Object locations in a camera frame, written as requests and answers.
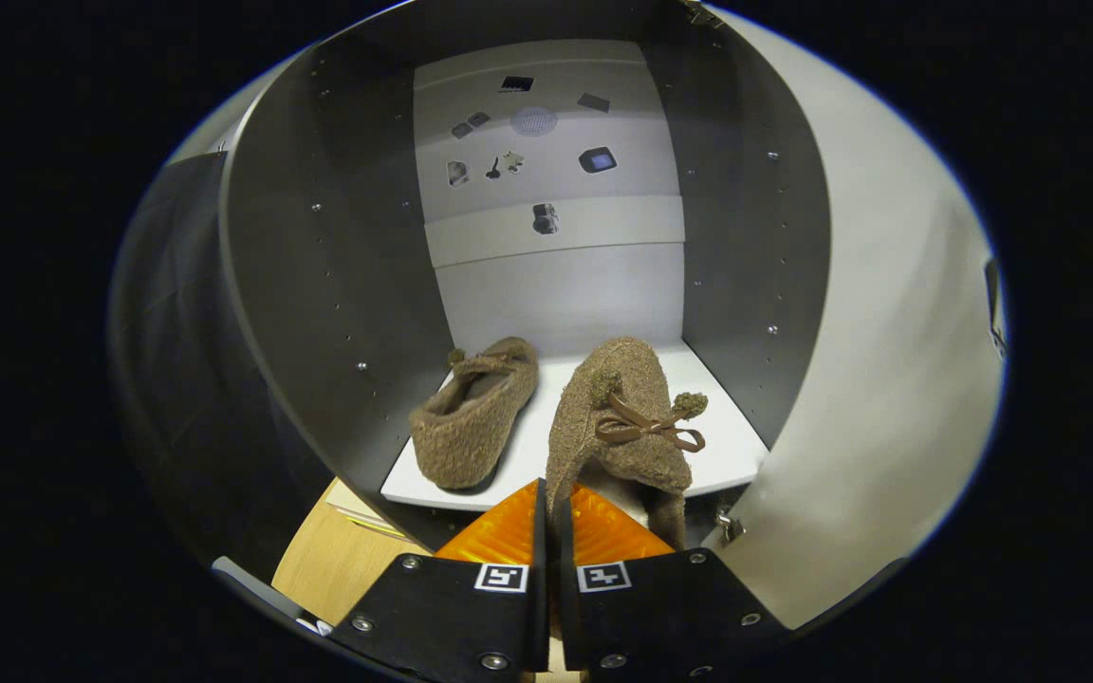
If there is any dark grey shoe cabinet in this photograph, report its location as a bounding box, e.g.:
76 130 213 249
219 0 832 551

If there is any black backdrop cloth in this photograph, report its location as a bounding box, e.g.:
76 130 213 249
110 152 320 570

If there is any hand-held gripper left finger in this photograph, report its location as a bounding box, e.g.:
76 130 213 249
330 479 549 683

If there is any cream book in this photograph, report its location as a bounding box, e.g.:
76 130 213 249
324 477 429 556

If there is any brown fuzzy shoe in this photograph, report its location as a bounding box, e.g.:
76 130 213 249
409 337 540 491
545 337 709 551

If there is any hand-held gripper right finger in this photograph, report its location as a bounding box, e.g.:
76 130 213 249
556 484 789 682

